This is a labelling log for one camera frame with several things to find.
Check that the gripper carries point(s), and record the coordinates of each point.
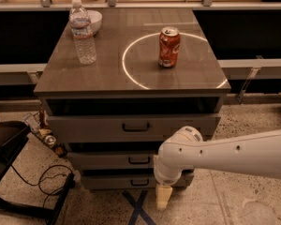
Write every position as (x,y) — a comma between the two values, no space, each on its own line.
(164,177)

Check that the grey drawer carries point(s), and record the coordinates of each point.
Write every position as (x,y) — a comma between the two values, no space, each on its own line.
(128,128)
(119,181)
(132,160)

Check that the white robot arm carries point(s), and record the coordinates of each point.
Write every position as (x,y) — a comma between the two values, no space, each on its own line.
(256,154)

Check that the grey bottom drawer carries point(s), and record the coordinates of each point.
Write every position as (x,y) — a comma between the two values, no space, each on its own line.
(119,181)

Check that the grey top drawer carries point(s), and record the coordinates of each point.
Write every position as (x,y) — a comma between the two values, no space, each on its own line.
(128,128)

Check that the grey drawer cabinet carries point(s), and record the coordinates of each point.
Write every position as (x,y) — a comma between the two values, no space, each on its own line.
(126,78)

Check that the blue tape cross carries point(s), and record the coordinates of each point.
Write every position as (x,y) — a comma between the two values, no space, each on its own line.
(138,210)

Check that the clutter of small items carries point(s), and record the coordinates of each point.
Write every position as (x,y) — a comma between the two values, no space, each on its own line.
(37,121)

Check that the red soda can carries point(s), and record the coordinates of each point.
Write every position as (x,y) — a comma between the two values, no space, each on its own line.
(169,43)

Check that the white bowl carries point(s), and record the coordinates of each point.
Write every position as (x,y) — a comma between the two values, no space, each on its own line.
(95,18)

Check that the clear plastic water bottle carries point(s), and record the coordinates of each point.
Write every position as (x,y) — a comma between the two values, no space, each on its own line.
(80,24)

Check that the metal rail bracket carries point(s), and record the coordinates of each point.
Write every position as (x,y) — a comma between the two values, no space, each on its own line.
(251,76)

